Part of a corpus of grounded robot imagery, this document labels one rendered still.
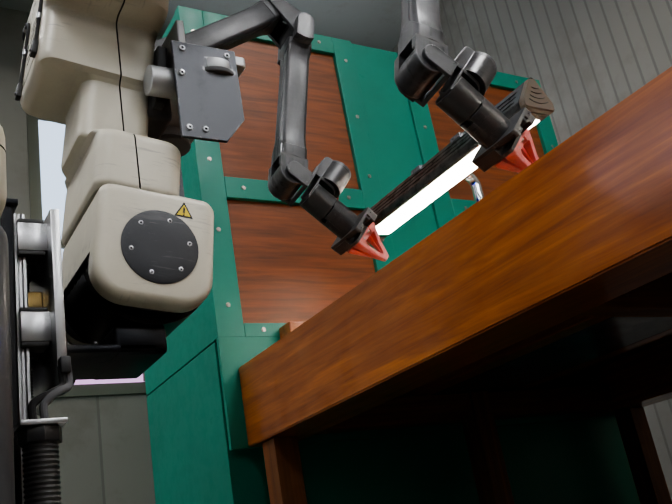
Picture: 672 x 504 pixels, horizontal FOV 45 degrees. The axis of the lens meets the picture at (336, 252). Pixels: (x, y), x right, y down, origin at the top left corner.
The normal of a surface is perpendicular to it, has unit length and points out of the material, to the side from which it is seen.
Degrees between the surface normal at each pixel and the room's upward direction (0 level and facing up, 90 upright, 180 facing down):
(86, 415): 90
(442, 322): 90
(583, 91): 90
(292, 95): 86
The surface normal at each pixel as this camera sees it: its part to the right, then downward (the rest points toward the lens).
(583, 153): -0.86, -0.04
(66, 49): 0.49, -0.39
